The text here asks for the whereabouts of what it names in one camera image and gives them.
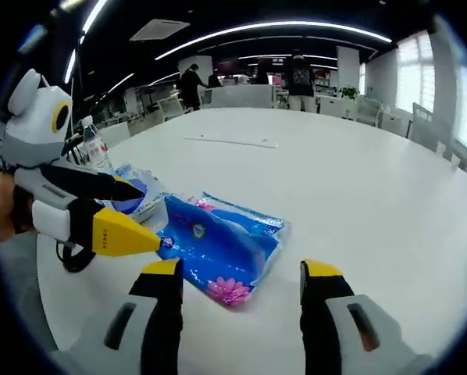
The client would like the white mesh chair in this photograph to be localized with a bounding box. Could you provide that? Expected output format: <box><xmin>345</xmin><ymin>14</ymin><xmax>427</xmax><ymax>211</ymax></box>
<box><xmin>355</xmin><ymin>95</ymin><xmax>383</xmax><ymax>127</ymax></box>

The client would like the pale blue wet wipes pack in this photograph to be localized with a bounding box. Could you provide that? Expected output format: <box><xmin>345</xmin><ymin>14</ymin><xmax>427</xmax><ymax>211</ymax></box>
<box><xmin>94</xmin><ymin>162</ymin><xmax>170</xmax><ymax>226</ymax></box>

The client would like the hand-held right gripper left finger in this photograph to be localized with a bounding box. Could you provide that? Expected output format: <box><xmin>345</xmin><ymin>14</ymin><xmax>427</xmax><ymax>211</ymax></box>
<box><xmin>48</xmin><ymin>257</ymin><xmax>186</xmax><ymax>375</ymax></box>

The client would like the person's left hand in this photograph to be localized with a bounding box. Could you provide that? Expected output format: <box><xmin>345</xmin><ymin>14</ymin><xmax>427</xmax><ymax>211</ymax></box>
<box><xmin>0</xmin><ymin>170</ymin><xmax>37</xmax><ymax>244</ymax></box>

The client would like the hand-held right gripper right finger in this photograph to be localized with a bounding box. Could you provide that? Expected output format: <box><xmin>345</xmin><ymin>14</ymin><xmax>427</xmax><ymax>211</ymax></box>
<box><xmin>298</xmin><ymin>258</ymin><xmax>433</xmax><ymax>375</ymax></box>

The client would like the white table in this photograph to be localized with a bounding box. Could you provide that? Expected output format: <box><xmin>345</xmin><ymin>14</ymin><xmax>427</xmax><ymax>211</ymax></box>
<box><xmin>36</xmin><ymin>107</ymin><xmax>467</xmax><ymax>375</ymax></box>

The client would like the clear plastic water bottle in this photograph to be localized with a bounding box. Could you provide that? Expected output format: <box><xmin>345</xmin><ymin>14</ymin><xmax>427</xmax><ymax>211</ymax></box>
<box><xmin>80</xmin><ymin>115</ymin><xmax>114</xmax><ymax>173</ymax></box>

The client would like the black cable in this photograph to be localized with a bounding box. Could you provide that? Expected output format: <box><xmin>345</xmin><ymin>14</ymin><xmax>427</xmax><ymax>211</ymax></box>
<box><xmin>55</xmin><ymin>237</ymin><xmax>98</xmax><ymax>274</ymax></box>

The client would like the ceiling air vent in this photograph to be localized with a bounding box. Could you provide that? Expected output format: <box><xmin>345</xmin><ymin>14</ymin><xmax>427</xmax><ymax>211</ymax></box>
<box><xmin>130</xmin><ymin>19</ymin><xmax>191</xmax><ymax>42</ymax></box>

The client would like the blue tissue pack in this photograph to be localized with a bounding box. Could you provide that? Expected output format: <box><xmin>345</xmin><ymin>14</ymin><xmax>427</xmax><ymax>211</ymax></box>
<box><xmin>154</xmin><ymin>190</ymin><xmax>292</xmax><ymax>310</ymax></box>

